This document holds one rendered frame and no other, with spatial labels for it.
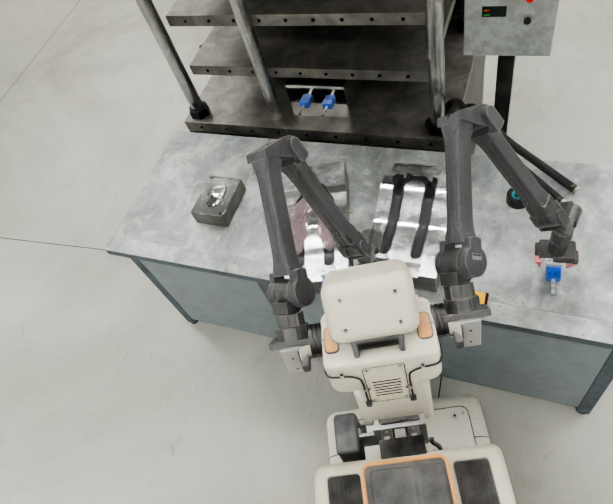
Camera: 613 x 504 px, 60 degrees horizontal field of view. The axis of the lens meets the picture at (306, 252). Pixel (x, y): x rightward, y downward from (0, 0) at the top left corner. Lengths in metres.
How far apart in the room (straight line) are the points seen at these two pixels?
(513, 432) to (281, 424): 1.02
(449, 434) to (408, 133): 1.22
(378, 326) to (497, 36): 1.27
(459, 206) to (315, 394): 1.48
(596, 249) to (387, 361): 0.95
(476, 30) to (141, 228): 1.52
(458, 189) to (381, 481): 0.78
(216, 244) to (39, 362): 1.58
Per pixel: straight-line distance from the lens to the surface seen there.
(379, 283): 1.18
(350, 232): 1.55
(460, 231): 1.34
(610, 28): 4.20
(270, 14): 2.24
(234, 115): 2.65
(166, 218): 2.33
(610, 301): 1.88
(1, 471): 3.25
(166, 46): 2.51
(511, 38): 2.14
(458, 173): 1.37
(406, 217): 1.89
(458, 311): 1.32
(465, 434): 2.19
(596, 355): 2.02
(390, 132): 2.33
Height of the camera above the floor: 2.40
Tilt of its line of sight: 54 degrees down
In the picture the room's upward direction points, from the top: 22 degrees counter-clockwise
